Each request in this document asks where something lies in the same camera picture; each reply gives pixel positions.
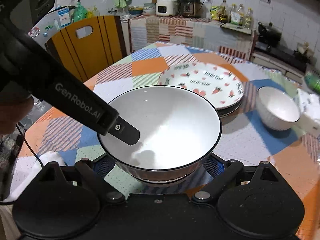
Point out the small white bowl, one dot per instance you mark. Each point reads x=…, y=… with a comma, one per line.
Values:
x=165, y=183
x=277, y=110

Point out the white rice cooker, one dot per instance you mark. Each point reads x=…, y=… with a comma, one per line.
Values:
x=166, y=8

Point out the person left hand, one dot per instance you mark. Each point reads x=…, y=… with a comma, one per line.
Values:
x=13, y=112

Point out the colourful patchwork tablecloth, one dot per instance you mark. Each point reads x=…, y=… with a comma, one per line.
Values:
x=294, y=153

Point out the pink bunny carrot plate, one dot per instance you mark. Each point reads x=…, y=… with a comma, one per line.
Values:
x=218, y=85

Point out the large white bowl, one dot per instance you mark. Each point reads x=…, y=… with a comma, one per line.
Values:
x=178, y=128

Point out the striped counter cloth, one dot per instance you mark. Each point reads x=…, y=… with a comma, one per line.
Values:
x=195, y=32

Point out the wooden chair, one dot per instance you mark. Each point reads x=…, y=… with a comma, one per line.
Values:
x=87, y=47

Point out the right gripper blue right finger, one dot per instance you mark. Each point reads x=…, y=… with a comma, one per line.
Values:
x=214, y=166

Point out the black pressure cooker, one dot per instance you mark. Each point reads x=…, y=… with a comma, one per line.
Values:
x=190, y=8

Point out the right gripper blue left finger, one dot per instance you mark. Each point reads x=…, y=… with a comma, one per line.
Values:
x=96, y=169

